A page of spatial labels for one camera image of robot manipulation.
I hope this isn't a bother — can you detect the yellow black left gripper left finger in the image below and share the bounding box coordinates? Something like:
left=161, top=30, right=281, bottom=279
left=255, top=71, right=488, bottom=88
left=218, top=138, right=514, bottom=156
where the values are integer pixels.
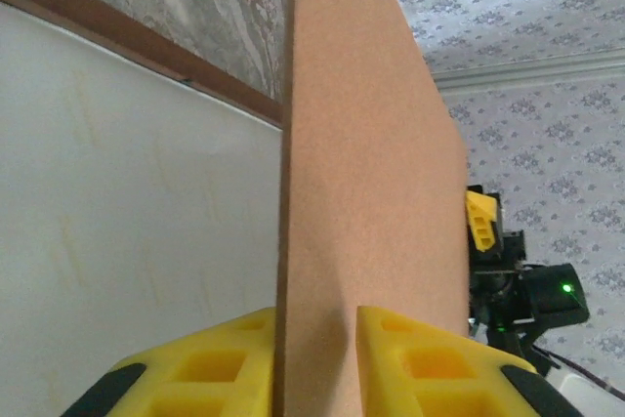
left=61, top=306, right=278, bottom=417

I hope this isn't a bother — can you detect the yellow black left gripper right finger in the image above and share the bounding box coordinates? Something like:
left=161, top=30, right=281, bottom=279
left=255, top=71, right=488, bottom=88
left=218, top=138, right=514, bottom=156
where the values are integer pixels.
left=355, top=305, right=573, bottom=417

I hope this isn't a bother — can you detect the brown fibreboard backing board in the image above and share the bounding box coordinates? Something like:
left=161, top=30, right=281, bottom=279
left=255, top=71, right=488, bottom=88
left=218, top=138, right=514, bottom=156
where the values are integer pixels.
left=272, top=0, right=473, bottom=417

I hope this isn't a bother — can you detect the floral patterned backdrop cloth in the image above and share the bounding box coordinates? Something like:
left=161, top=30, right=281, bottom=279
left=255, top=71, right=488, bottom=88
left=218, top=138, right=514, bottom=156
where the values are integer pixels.
left=375, top=0, right=625, bottom=389

